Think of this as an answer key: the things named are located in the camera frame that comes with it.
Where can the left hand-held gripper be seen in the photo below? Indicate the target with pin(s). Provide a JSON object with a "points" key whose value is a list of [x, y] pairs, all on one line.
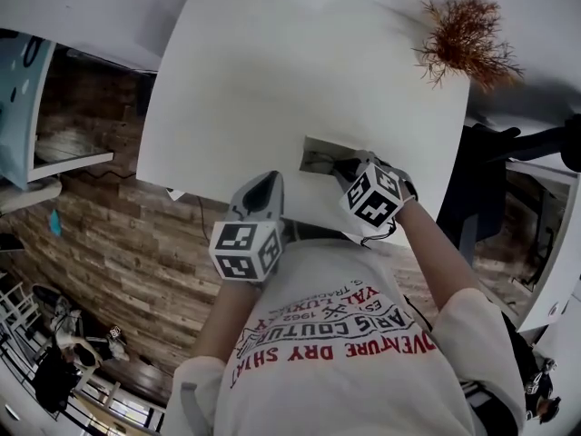
{"points": [[247, 243]]}

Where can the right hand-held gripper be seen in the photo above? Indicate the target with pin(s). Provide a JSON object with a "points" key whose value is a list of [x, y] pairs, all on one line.
{"points": [[372, 195]]}

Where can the person's left forearm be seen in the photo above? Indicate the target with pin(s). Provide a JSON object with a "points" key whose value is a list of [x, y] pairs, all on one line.
{"points": [[231, 320]]}

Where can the person's right forearm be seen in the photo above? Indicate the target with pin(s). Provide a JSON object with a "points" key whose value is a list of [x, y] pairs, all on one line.
{"points": [[436, 261]]}

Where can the black office chair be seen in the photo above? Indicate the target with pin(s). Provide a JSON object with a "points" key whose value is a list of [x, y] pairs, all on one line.
{"points": [[481, 189]]}

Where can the person's white printed shirt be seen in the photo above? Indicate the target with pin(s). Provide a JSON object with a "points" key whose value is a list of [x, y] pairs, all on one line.
{"points": [[345, 357]]}

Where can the dried orange-brown plant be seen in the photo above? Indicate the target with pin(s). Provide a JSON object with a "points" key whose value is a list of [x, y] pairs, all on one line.
{"points": [[467, 39]]}

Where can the teal paper scrap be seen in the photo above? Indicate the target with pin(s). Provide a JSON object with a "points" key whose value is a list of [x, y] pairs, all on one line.
{"points": [[55, 222]]}

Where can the white low shelf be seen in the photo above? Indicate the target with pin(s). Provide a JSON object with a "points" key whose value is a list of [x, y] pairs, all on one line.
{"points": [[68, 159]]}

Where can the white side desk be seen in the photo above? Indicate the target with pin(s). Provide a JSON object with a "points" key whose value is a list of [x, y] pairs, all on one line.
{"points": [[556, 252]]}

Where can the light blue board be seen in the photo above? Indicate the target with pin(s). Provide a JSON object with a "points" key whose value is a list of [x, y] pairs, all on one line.
{"points": [[20, 107]]}

